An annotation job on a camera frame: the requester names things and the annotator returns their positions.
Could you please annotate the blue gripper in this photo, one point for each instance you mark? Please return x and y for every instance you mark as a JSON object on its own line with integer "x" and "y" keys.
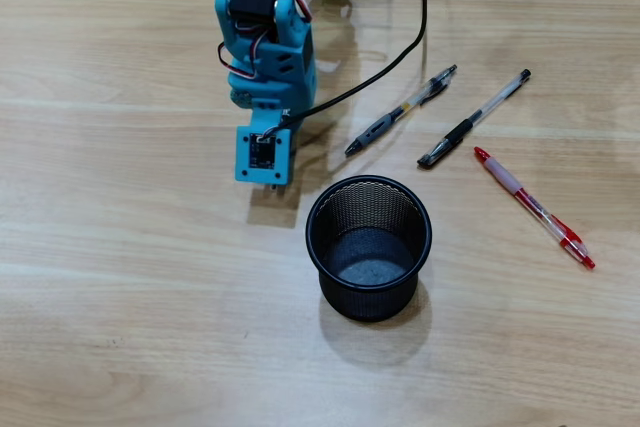
{"x": 239, "y": 97}

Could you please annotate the grey grip clear pen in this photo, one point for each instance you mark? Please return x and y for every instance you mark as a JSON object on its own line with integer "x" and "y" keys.
{"x": 380, "y": 127}

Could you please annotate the clear capped pen black grip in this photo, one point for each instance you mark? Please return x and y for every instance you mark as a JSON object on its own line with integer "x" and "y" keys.
{"x": 457, "y": 133}

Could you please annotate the red clear pen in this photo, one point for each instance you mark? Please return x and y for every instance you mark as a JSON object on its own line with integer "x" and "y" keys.
{"x": 505, "y": 179}

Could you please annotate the black mesh pen holder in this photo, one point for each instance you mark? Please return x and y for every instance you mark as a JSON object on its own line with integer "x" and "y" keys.
{"x": 370, "y": 304}

